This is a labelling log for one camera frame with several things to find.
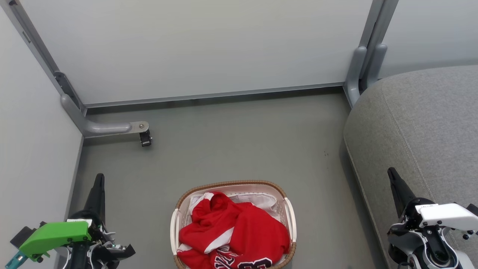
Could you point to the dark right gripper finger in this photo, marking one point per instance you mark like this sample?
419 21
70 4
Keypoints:
400 190

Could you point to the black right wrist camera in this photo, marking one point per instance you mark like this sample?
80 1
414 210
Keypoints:
472 209

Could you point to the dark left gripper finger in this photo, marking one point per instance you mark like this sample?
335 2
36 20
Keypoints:
98 198

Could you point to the grey partition foot with plate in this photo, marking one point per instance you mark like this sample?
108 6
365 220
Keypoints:
101 128

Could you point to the grey upholstered ottoman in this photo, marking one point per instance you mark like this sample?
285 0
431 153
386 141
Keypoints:
422 130

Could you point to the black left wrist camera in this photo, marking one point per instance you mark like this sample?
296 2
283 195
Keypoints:
23 235

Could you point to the grey partition post with bracket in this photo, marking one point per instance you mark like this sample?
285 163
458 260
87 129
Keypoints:
37 48

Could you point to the black caster wheel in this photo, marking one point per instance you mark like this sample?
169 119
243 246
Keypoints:
145 138

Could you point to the white brown-rimmed laundry basket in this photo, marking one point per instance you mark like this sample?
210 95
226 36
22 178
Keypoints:
289 220

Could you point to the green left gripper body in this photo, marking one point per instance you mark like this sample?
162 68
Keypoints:
56 233

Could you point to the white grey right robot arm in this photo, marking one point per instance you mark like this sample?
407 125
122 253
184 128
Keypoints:
429 246

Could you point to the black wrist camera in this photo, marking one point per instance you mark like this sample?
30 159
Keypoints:
472 209
23 235

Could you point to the red sports jersey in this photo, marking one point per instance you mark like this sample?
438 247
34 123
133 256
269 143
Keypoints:
246 235

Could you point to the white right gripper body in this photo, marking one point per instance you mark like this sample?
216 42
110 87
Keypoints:
446 215

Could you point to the grey partition bottom rail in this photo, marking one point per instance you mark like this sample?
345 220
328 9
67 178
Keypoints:
213 95

